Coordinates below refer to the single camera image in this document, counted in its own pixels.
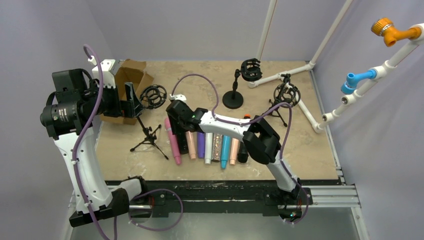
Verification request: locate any orange pipe fitting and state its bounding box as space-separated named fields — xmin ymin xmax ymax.
xmin=370 ymin=17 xmax=424 ymax=47

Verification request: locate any black tripod microphone stand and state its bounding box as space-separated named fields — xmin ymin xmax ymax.
xmin=129 ymin=84 xmax=169 ymax=160

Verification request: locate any beige microphone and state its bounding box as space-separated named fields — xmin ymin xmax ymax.
xmin=185 ymin=131 xmax=197 ymax=160
xmin=229 ymin=138 xmax=240 ymax=166

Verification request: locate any white toy microphone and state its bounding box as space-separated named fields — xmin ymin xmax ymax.
xmin=204 ymin=133 xmax=214 ymax=165

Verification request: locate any black round-base microphone stand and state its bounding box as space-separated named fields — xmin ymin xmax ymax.
xmin=222 ymin=58 xmax=263 ymax=110

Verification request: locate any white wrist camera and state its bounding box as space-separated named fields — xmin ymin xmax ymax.
xmin=87 ymin=55 xmax=119 ymax=89
xmin=169 ymin=94 xmax=187 ymax=103

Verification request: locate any purple toy microphone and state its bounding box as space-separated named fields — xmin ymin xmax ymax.
xmin=197 ymin=132 xmax=206 ymax=159

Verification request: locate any silver rhinestone microphone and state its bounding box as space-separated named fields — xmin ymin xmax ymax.
xmin=211 ymin=133 xmax=223 ymax=163

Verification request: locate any black small tripod stand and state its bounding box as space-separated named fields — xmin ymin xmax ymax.
xmin=269 ymin=73 xmax=301 ymax=109

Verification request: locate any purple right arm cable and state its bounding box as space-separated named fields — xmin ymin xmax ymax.
xmin=170 ymin=73 xmax=310 ymax=225

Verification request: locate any brown cardboard box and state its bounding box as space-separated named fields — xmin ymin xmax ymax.
xmin=100 ymin=59 xmax=154 ymax=125

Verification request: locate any blue pipe fitting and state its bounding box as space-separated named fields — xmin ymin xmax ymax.
xmin=340 ymin=69 xmax=377 ymax=95

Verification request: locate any pink toy microphone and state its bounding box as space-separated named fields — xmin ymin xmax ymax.
xmin=164 ymin=117 xmax=182 ymax=166

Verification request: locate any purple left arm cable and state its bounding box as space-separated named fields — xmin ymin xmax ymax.
xmin=72 ymin=43 xmax=184 ymax=240

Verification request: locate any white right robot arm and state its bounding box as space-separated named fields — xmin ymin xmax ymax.
xmin=166 ymin=99 xmax=302 ymax=193

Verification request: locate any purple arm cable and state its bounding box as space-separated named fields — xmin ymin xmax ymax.
xmin=170 ymin=73 xmax=310 ymax=225
xmin=72 ymin=43 xmax=184 ymax=240

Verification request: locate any teal toy microphone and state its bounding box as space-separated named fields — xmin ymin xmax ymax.
xmin=220 ymin=135 xmax=231 ymax=169

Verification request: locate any plain black microphone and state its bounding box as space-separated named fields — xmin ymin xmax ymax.
xmin=236 ymin=141 xmax=249 ymax=164

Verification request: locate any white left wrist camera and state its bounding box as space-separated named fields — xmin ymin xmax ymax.
xmin=87 ymin=55 xmax=119 ymax=89

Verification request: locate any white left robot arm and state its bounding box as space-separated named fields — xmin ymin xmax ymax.
xmin=40 ymin=68 xmax=146 ymax=227

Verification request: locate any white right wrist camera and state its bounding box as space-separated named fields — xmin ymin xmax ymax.
xmin=169 ymin=94 xmax=187 ymax=103

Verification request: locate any black glitter microphone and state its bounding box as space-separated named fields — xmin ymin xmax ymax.
xmin=175 ymin=133 xmax=189 ymax=155

